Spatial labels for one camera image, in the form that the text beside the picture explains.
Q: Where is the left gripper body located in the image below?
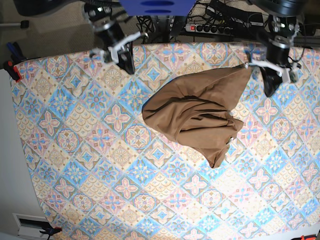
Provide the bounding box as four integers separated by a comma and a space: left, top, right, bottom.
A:
245, 37, 300, 83

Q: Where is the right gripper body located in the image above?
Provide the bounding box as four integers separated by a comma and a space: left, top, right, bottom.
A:
89, 23, 149, 63

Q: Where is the brown t-shirt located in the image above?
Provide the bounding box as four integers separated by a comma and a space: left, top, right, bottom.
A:
141, 65, 252, 168

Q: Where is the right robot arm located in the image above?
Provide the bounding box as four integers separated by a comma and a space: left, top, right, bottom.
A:
82, 0, 149, 75

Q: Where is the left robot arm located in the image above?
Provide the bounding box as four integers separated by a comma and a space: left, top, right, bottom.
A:
246, 0, 307, 98

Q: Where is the black power strip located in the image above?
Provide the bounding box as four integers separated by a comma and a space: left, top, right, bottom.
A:
184, 23, 234, 36

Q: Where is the black floor block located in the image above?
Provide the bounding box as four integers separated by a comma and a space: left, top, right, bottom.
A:
20, 20, 30, 29

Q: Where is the red black clamp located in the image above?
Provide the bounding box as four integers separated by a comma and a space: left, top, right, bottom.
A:
3, 60, 22, 82

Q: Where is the patterned tablecloth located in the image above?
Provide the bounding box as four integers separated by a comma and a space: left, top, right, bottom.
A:
10, 43, 320, 240

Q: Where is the red clamp bottom edge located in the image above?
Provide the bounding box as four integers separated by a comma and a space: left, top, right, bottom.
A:
295, 234, 317, 240

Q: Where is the orange black spring clamp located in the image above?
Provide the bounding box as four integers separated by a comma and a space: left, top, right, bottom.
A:
39, 226, 62, 239

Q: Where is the white floor vent box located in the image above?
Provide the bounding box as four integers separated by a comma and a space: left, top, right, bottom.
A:
13, 213, 50, 240

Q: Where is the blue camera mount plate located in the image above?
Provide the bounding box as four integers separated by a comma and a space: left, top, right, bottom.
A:
119, 0, 196, 16

